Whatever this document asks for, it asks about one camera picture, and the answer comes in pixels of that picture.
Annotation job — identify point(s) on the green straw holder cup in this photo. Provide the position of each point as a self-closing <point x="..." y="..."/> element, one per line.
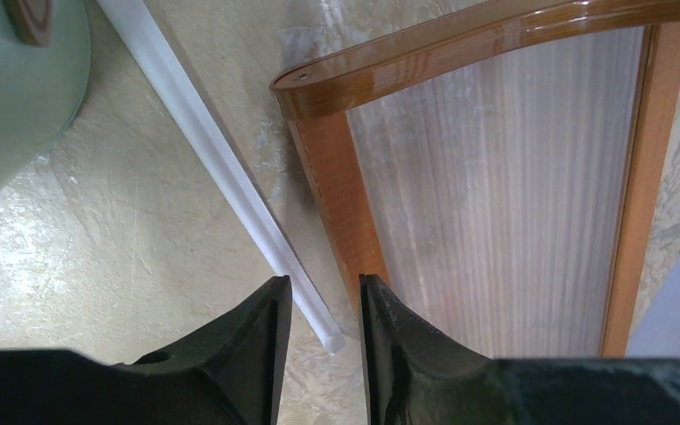
<point x="45" y="56"/>

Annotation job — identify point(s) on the wooden shelf rack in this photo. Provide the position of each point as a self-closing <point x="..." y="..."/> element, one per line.
<point x="498" y="166"/>

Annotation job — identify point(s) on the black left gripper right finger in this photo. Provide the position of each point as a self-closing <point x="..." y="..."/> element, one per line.
<point x="414" y="373"/>

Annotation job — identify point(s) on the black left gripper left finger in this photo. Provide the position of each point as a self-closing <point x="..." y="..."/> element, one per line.
<point x="238" y="359"/>

